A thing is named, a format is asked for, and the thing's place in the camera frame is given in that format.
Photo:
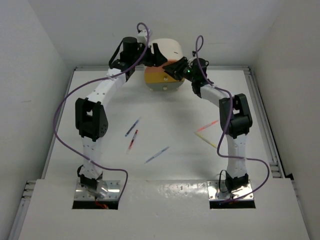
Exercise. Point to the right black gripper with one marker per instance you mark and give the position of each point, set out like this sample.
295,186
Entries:
171,69

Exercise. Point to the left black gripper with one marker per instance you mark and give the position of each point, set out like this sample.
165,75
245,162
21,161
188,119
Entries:
153,59

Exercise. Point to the pink orange highlighter pen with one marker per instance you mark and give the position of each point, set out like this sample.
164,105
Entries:
208,125

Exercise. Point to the blue pen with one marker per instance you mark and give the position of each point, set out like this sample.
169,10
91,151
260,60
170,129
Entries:
132,127
156,155

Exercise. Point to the yellow highlighter pen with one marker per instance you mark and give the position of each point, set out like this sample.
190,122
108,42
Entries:
205,140

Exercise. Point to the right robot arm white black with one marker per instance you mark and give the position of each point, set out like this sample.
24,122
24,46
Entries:
234,117

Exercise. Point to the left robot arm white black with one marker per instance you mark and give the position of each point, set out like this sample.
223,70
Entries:
90,112

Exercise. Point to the red pen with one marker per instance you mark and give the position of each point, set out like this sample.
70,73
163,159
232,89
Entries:
132,141

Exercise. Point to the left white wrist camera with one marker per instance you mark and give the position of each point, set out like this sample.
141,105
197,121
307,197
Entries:
144,36

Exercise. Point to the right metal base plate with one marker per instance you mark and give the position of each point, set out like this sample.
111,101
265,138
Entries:
217,191

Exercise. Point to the metal base plate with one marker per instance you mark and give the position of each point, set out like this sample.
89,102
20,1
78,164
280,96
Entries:
217,191
106,190

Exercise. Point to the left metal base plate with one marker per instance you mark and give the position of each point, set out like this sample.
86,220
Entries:
106,190

